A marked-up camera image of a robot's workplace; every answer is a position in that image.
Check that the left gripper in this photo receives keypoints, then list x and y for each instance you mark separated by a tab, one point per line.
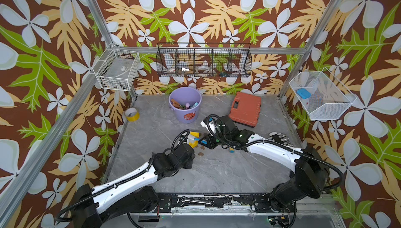
189	163

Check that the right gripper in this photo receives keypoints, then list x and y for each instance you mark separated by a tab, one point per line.
209	141

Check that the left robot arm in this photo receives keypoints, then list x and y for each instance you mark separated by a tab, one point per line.
132	192

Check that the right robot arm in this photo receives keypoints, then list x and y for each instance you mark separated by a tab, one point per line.
311	176

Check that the purple plastic bucket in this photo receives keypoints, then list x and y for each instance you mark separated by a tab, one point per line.
185	95

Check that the red plastic tool case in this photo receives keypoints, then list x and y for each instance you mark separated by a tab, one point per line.
246	109

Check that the yellow tape roll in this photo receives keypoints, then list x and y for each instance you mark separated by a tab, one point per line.
132	114

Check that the blue item in basket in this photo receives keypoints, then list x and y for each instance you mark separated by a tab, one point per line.
303	93

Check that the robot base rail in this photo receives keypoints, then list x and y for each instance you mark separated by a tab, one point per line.
256	202

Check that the black wire basket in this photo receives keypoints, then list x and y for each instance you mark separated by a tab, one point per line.
227	60

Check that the white wire basket right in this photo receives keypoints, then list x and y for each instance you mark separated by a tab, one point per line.
330	97

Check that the white wire basket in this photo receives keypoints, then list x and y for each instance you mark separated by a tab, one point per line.
330	97
116	68

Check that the white wire basket left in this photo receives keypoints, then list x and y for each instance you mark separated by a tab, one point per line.
116	68

